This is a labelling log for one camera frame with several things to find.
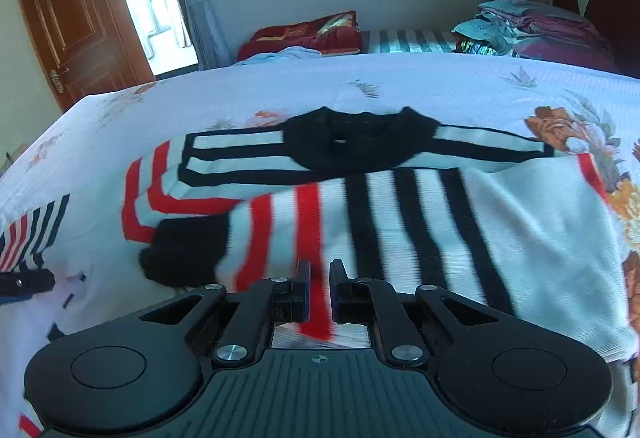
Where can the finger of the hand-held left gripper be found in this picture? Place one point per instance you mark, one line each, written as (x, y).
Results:
(30, 282)

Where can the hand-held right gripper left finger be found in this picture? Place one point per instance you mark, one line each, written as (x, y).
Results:
(303, 290)

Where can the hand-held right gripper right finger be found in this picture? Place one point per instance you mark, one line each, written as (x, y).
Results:
(337, 290)

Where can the striped knit sweater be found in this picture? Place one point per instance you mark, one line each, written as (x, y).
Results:
(400, 218)

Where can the floral bed sheet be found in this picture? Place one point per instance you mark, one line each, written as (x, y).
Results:
(450, 83)

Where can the light blue cloth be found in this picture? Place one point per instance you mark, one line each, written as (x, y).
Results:
(295, 54)

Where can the red embroidered pillow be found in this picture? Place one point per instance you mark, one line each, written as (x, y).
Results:
(300, 36)

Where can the striped mattress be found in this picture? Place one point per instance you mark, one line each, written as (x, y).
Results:
(410, 41)

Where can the brown wooden door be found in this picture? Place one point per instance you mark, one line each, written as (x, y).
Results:
(75, 23)

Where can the pile of folded bedding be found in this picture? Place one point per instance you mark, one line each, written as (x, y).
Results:
(540, 31)

